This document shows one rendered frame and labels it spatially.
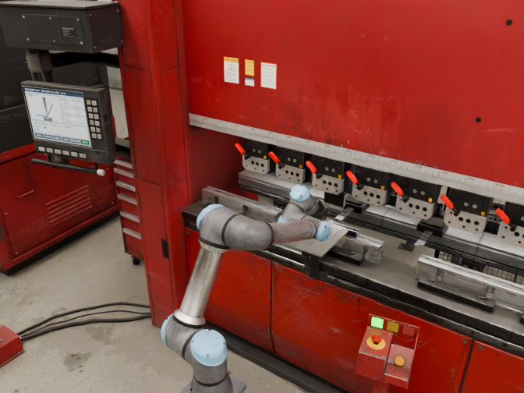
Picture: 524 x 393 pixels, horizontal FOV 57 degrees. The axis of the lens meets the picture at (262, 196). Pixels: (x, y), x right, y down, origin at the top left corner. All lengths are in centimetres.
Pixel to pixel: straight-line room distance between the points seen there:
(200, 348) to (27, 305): 224
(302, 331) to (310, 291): 28
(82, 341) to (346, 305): 172
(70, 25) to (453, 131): 164
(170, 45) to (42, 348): 198
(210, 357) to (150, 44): 142
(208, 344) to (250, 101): 116
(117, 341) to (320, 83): 203
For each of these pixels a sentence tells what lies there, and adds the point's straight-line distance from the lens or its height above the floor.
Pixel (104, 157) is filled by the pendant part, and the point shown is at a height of 128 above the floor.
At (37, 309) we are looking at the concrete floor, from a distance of 367.
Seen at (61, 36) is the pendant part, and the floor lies 182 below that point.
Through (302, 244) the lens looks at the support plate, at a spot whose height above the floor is 100.
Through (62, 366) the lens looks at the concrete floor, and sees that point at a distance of 319.
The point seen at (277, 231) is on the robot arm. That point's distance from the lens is 165.
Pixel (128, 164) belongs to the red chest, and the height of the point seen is 90.
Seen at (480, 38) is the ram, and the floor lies 189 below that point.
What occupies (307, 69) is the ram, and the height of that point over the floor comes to 171.
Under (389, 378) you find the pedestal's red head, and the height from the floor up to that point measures 69.
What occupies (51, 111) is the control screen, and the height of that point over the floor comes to 147.
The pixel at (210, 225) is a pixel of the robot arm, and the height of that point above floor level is 133.
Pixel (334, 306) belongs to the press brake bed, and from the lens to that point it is 238.
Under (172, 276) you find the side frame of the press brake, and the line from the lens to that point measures 287.
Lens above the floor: 214
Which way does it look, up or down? 26 degrees down
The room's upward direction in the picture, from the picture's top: straight up
